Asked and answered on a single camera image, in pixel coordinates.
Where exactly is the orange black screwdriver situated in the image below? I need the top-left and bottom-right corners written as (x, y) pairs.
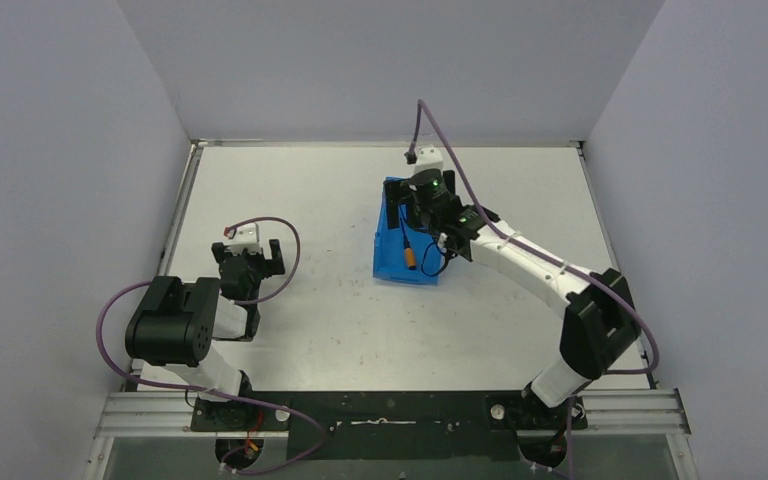
top-left (399, 215), bottom-right (417, 271)

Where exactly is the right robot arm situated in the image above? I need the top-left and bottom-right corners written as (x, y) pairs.
top-left (383, 169), bottom-right (644, 430)

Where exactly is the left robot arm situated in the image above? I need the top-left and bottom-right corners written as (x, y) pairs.
top-left (124, 239), bottom-right (286, 431)

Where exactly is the blue plastic bin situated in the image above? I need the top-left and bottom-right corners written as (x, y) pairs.
top-left (372, 177), bottom-right (444, 285)

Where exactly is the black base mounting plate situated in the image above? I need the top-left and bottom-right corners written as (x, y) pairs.
top-left (190, 390), bottom-right (588, 466)

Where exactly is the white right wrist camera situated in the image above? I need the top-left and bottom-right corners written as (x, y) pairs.
top-left (404, 144), bottom-right (444, 174)

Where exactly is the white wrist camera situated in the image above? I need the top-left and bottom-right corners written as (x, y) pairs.
top-left (224, 223), bottom-right (262, 255)
top-left (404, 144), bottom-right (444, 174)

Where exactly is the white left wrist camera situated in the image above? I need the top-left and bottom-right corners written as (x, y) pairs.
top-left (224, 223), bottom-right (262, 255)

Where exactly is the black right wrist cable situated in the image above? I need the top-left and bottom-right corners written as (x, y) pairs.
top-left (420, 228), bottom-right (455, 279)

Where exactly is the aluminium left table rail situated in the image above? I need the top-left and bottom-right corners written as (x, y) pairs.
top-left (156, 140), bottom-right (203, 275)

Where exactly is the aluminium back table rail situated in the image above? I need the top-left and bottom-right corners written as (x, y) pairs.
top-left (193, 139), bottom-right (584, 149)

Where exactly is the aluminium front frame rail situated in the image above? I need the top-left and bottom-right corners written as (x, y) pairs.
top-left (96, 390), bottom-right (691, 438)

